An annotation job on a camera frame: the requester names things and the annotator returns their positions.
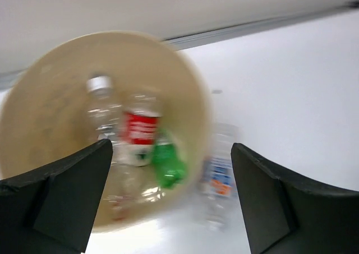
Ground plain clear plastic bottle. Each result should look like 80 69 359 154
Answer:
86 73 122 146

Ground green plastic bottle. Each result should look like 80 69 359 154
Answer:
151 129 187 189

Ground aluminium table frame rail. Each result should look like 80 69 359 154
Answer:
0 1 359 88

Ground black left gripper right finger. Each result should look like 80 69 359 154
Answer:
231 143 358 253

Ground beige round plastic bin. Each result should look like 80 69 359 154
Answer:
1 31 212 232

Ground tall red label bottle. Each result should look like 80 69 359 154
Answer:
117 91 163 167

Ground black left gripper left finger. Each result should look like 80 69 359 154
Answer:
1 139 113 253

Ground blue orange label clear bottle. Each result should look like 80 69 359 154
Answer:
197 123 237 230

